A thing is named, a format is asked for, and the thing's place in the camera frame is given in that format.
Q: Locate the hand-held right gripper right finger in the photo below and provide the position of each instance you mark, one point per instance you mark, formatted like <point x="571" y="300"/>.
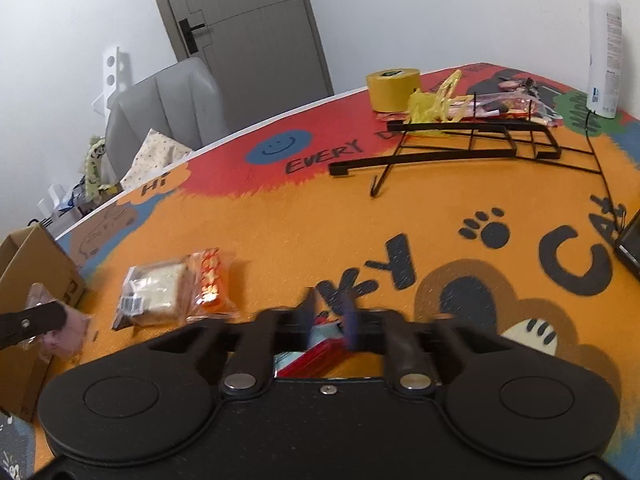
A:
<point x="352" y="327"/>

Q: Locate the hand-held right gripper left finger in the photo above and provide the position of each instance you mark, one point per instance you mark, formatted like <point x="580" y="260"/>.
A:
<point x="307" y="312"/>

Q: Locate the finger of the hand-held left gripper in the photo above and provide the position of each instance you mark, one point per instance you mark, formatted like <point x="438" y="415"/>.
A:
<point x="35" y="322"/>

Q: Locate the red and white snack packet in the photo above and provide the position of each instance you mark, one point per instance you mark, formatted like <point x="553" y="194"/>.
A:
<point x="310" y="355"/>

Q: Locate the brown cardboard box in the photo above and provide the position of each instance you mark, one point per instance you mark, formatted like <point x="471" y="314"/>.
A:
<point x="35" y="270"/>

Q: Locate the orange and pink snack packet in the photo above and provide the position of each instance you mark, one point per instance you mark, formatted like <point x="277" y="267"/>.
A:
<point x="215" y="285"/>

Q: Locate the clear sandwich packet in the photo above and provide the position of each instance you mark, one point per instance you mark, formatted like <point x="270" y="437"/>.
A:
<point x="155" y="290"/>

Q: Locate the orange printed cat mat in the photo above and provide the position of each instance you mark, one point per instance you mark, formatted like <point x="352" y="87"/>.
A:
<point x="300" y="220"/>

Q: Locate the green plush toy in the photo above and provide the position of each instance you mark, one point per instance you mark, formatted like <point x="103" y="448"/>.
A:
<point x="95" y="165"/>

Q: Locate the dotted cream cushion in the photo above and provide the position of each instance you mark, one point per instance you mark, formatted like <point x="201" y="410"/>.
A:
<point x="152" y="157"/>

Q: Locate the yellow plastic bag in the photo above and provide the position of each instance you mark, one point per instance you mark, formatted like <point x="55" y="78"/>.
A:
<point x="435" y="107"/>

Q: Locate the yellow tape roll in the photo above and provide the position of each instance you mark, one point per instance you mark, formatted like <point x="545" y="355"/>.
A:
<point x="392" y="90"/>

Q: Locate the grey chair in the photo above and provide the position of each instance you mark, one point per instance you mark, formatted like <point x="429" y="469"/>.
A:
<point x="165" y="105"/>

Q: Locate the white perforated rack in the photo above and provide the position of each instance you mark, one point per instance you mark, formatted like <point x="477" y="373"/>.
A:
<point x="112" y="75"/>

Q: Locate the clear pouch with small items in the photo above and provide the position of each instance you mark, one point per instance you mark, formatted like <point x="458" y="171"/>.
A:
<point x="505" y="102"/>

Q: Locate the black phone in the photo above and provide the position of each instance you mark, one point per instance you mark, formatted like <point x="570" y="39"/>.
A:
<point x="631" y="247"/>

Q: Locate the grey door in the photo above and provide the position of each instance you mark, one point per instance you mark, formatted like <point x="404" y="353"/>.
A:
<point x="250" y="25"/>

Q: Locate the white spray bottle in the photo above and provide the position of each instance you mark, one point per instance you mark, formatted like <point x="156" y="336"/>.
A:
<point x="604" y="50"/>

